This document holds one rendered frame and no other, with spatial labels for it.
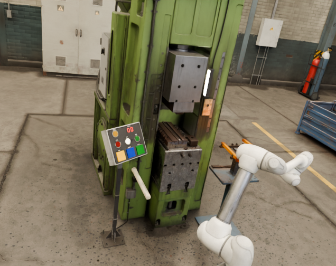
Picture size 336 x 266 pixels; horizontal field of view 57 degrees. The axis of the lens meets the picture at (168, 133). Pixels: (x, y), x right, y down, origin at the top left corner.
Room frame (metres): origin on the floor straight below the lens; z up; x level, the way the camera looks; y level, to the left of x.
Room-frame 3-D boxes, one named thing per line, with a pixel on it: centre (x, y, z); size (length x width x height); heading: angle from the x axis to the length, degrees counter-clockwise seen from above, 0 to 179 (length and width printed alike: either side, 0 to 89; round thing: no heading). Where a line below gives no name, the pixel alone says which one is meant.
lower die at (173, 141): (2.74, -0.01, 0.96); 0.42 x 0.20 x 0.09; 25
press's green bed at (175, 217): (2.78, -0.06, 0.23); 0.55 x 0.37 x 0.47; 25
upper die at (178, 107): (2.74, -0.01, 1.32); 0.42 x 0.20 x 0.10; 25
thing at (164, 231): (2.51, -0.12, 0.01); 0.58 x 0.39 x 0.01; 115
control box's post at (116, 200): (2.24, 0.37, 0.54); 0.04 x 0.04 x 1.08; 25
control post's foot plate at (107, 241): (2.24, 0.37, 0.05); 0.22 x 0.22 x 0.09; 25
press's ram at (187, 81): (2.76, -0.05, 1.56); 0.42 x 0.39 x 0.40; 25
